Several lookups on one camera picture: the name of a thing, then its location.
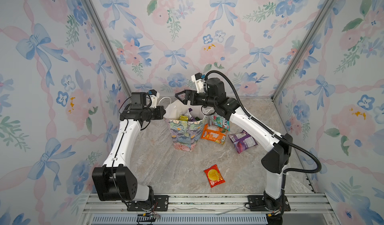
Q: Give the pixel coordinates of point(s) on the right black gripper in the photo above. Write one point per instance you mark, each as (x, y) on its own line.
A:
(194, 96)

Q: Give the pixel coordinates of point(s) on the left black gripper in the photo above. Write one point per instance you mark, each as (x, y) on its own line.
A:
(159, 113)

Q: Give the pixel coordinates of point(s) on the teal Fox's candy packet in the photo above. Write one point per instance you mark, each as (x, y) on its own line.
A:
(219, 121)

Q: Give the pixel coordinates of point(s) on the floral paper gift bag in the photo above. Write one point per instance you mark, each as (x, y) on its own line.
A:
(186, 134)

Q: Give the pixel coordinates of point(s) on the orange snack packet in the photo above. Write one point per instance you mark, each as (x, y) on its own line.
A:
(214, 134)

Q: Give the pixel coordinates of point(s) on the small purple snack packet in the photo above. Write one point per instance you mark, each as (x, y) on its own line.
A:
(242, 141)

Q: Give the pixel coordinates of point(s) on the red snack packet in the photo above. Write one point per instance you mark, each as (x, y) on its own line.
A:
(214, 176)

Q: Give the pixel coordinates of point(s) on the yellow snack packet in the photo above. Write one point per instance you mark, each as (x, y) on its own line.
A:
(184, 118)

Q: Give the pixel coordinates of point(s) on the large purple snack packet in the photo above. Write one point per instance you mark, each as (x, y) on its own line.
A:
(189, 115)

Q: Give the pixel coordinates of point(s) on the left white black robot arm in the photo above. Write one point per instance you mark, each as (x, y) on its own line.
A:
(114, 180)

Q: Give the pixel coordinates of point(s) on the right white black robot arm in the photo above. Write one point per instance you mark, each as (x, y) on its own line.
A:
(278, 152)

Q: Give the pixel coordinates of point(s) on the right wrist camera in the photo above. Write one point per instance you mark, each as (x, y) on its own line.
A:
(213, 87)

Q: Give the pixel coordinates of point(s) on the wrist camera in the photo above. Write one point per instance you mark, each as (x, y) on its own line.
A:
(213, 87)
(142, 100)

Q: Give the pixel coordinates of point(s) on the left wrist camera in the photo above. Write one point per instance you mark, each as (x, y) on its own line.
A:
(142, 100)

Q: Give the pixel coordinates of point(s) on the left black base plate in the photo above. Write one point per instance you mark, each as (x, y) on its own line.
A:
(156, 203)

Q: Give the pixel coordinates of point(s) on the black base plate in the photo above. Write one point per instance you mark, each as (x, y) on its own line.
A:
(156, 203)
(257, 203)

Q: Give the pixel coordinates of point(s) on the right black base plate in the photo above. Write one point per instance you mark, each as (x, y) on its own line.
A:
(257, 203)

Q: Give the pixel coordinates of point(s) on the left aluminium corner post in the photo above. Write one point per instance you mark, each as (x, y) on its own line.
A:
(95, 19)

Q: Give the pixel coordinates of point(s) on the aluminium corner post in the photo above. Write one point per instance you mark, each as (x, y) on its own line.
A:
(306, 42)
(95, 19)

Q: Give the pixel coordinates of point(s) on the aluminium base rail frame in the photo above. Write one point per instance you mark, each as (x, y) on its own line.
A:
(211, 209)

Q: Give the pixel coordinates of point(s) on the right aluminium corner post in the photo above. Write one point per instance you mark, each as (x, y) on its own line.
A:
(306, 42)

